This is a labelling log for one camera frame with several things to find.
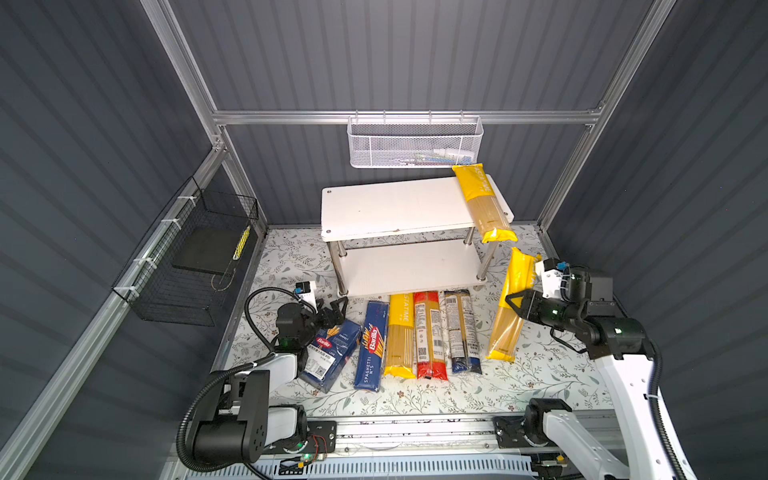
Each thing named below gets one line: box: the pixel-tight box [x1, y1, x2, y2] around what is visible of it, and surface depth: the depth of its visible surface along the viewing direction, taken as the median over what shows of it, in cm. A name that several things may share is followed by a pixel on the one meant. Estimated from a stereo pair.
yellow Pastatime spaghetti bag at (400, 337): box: [384, 293, 417, 379], surface depth 90 cm
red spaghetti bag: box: [414, 291, 448, 380], surface depth 90 cm
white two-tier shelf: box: [321, 174, 514, 297], surface depth 82 cm
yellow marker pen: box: [232, 225, 251, 261], surface depth 82 cm
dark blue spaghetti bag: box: [444, 289, 482, 375], surface depth 91 cm
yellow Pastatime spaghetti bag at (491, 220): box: [452, 163, 519, 244], surface depth 76 cm
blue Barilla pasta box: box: [298, 319, 362, 394], surface depth 82 cm
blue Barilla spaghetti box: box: [354, 300, 389, 393], surface depth 86 cm
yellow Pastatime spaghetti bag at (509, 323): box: [486, 247, 542, 362], surface depth 70 cm
